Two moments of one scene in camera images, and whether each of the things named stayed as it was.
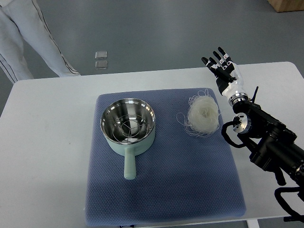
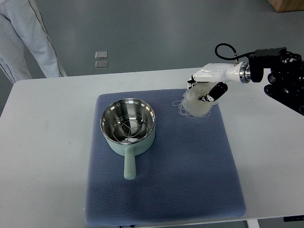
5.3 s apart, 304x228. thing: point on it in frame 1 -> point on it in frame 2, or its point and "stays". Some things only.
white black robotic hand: x=229 y=80 -> x=221 y=74
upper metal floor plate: x=101 y=54 stays
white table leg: x=252 y=223 stays
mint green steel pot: x=128 y=125 stays
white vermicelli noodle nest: x=203 y=118 -> x=191 y=106
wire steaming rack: x=129 y=128 stays
